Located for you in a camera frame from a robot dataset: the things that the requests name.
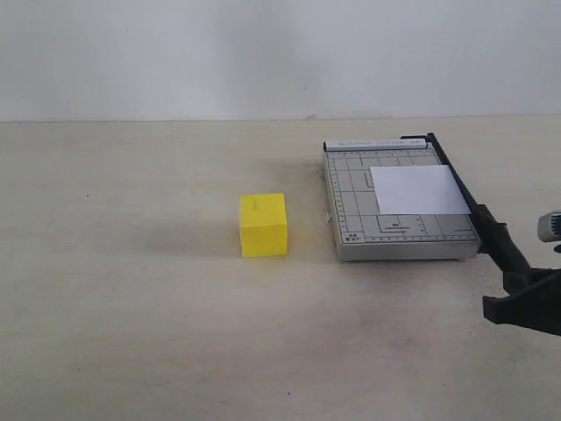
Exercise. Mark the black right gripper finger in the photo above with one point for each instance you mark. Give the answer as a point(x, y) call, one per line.
point(536, 309)
point(517, 283)

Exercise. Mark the black cutter blade arm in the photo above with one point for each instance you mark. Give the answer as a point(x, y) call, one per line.
point(495, 240)

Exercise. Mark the white paper sheet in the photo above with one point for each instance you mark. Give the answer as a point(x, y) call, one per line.
point(418, 190)

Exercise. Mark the yellow foam block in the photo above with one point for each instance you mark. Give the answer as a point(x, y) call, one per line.
point(263, 225)

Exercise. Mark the grey paper cutter base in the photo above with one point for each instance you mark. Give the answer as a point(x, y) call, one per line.
point(360, 232)

